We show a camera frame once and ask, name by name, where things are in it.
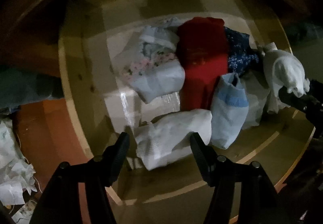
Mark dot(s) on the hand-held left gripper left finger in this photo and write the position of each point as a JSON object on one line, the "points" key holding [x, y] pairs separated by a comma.
{"points": [[121, 150]]}

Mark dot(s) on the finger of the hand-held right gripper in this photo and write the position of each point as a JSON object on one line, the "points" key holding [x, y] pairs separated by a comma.
{"points": [[316, 86], [292, 99]]}

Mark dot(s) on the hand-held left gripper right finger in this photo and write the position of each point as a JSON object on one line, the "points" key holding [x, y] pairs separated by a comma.
{"points": [[199, 153]]}

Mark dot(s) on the white fluffy underwear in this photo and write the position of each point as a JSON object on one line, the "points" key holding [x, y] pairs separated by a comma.
{"points": [[282, 70]]}

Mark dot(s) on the white ribbed underwear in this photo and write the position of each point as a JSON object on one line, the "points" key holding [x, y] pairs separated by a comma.
{"points": [[171, 138]]}

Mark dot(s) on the white sock with blue stripe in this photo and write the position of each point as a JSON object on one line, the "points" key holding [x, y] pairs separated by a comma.
{"points": [[227, 118]]}

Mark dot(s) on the navy floral underwear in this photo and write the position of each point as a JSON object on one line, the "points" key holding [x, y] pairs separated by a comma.
{"points": [[239, 57]]}

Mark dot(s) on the light blue floral underwear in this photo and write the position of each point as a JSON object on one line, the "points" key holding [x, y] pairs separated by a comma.
{"points": [[156, 75]]}

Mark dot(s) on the red underwear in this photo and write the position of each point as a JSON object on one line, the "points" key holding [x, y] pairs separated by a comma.
{"points": [[201, 62]]}

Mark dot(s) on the blue checked cloth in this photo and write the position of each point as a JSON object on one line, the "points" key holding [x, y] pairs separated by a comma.
{"points": [[22, 87]]}

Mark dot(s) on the wooden nightstand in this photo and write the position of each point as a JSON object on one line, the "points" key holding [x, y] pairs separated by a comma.
{"points": [[37, 24]]}

